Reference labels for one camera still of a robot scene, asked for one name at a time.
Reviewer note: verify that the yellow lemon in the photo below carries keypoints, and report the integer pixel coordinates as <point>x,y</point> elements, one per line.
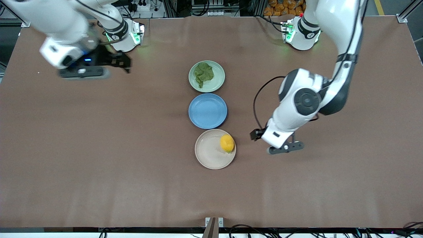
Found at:
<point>227,143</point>

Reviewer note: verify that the green lettuce leaf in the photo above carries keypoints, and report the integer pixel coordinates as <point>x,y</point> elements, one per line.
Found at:
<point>203,74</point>

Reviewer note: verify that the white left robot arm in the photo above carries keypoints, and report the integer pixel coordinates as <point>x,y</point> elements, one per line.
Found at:
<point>307,99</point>

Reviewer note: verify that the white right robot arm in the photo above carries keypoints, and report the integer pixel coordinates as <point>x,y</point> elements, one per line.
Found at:
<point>66,19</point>

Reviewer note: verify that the beige plate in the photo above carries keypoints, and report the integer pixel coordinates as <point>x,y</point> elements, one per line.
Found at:
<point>210,150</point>

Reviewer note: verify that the blue plate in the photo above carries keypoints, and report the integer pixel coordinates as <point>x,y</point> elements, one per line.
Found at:
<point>207,111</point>

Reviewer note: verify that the white power strip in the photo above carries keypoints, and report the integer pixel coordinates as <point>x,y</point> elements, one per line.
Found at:
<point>142,6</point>

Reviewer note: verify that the light green plate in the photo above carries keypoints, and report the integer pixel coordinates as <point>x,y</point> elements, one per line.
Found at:
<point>216,84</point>

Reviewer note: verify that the brown table cover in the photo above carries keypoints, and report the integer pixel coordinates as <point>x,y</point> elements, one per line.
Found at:
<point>99,148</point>

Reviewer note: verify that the pile of orange objects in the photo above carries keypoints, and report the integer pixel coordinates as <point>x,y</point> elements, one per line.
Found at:
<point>284,7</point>

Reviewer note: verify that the black metal rack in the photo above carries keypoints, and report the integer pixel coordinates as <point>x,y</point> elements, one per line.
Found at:
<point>251,6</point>

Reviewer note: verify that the aluminium frame post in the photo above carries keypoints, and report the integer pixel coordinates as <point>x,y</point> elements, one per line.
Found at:
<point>402,18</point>
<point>23,22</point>

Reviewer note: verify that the white metal bracket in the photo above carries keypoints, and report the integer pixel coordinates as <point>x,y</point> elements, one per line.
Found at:
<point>220,222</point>

